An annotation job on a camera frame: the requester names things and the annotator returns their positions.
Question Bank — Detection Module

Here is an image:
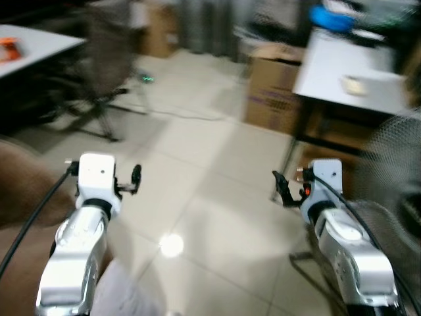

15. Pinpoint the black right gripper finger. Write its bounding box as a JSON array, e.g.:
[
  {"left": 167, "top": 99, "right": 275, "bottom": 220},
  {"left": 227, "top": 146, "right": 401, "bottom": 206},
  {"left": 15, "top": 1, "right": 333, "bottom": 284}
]
[{"left": 272, "top": 170, "right": 293, "bottom": 207}]

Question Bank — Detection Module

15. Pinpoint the light grey pillow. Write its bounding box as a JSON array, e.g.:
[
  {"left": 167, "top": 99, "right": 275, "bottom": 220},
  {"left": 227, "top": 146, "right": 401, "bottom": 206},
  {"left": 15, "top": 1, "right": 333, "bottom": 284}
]
[{"left": 89, "top": 259, "right": 168, "bottom": 316}]

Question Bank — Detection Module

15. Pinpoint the grey standing fan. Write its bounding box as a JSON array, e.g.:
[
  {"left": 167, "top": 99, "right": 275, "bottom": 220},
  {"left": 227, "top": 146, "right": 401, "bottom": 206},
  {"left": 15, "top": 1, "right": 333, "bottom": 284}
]
[{"left": 354, "top": 109, "right": 421, "bottom": 316}]

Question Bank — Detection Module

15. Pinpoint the dark brown cardboard box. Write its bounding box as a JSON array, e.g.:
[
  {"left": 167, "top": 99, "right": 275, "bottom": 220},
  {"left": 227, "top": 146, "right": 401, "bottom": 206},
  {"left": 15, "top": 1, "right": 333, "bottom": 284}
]
[{"left": 304, "top": 105, "right": 395, "bottom": 193}]

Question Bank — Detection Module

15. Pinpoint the printed cardboard box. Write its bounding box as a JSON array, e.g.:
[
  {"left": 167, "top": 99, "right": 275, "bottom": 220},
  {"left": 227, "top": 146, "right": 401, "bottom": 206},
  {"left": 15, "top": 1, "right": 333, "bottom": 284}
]
[{"left": 245, "top": 43, "right": 309, "bottom": 136}]

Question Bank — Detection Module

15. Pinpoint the small white cup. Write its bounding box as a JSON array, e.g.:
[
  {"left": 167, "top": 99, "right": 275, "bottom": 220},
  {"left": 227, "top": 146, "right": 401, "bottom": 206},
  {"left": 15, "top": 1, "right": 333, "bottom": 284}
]
[{"left": 341, "top": 75, "right": 369, "bottom": 97}]

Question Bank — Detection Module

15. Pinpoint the black mesh office chair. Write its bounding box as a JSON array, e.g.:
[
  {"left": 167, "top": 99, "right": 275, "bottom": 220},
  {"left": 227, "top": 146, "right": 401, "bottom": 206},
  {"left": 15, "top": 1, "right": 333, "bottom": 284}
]
[{"left": 56, "top": 3, "right": 151, "bottom": 143}]

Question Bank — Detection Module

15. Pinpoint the white desk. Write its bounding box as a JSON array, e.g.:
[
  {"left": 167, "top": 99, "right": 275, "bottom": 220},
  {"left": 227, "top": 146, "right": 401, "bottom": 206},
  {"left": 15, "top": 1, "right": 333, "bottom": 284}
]
[{"left": 0, "top": 25, "right": 87, "bottom": 80}]

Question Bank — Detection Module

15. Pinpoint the white table with black legs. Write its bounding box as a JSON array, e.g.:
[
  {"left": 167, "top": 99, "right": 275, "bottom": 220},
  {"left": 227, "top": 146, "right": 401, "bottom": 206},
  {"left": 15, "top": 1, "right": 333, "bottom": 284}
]
[{"left": 273, "top": 28, "right": 421, "bottom": 201}]

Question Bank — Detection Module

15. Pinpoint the orange object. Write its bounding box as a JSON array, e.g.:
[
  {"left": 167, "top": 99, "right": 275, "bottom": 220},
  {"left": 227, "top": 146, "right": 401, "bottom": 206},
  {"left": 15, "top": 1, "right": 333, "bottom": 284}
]
[{"left": 0, "top": 38, "right": 20, "bottom": 64}]

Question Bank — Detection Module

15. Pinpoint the plain cardboard box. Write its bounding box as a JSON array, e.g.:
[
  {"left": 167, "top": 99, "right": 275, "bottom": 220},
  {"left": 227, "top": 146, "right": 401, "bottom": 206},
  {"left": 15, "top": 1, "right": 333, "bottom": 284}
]
[{"left": 137, "top": 2, "right": 180, "bottom": 59}]

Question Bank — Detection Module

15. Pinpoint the grey curtain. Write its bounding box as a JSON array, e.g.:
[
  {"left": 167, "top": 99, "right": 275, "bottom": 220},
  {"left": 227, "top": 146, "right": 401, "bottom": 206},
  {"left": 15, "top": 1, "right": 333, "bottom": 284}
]
[{"left": 178, "top": 0, "right": 241, "bottom": 59}]

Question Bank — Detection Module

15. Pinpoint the blue bag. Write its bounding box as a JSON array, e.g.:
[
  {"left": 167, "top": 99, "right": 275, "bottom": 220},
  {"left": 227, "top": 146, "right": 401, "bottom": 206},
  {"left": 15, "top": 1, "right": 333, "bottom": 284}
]
[{"left": 309, "top": 5, "right": 356, "bottom": 34}]

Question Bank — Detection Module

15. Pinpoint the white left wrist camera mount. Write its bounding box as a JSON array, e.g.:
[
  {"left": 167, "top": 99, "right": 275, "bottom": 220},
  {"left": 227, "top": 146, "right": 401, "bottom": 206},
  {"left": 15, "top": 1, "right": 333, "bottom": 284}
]
[{"left": 78, "top": 153, "right": 118, "bottom": 202}]

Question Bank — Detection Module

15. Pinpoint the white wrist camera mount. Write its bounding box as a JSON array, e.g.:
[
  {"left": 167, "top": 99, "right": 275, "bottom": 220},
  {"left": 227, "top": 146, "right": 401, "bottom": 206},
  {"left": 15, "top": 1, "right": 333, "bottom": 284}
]
[
  {"left": 301, "top": 158, "right": 344, "bottom": 206},
  {"left": 78, "top": 153, "right": 118, "bottom": 202}
]

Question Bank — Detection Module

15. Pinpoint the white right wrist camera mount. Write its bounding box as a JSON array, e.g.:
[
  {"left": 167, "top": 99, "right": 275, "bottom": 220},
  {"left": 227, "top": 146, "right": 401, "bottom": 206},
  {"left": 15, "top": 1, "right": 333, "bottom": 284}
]
[{"left": 301, "top": 158, "right": 344, "bottom": 206}]

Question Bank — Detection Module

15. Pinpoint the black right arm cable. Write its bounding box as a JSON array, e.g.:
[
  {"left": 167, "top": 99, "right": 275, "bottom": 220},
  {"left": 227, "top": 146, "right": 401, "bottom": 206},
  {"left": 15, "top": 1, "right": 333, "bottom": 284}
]
[{"left": 309, "top": 172, "right": 421, "bottom": 316}]

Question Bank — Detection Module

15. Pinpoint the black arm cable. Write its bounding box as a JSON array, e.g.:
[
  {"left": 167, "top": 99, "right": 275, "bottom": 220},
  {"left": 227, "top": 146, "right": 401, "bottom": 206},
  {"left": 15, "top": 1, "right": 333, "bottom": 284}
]
[
  {"left": 0, "top": 168, "right": 73, "bottom": 280},
  {"left": 309, "top": 172, "right": 421, "bottom": 316}
]

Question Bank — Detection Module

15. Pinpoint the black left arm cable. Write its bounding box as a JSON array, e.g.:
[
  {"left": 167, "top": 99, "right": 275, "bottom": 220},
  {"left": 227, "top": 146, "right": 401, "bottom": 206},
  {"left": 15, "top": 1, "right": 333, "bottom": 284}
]
[{"left": 0, "top": 168, "right": 73, "bottom": 280}]

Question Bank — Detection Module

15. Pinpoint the thin floor cable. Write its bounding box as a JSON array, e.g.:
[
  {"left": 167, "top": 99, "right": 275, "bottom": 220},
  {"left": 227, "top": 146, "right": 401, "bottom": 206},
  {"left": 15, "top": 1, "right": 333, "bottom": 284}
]
[{"left": 122, "top": 102, "right": 228, "bottom": 123}]

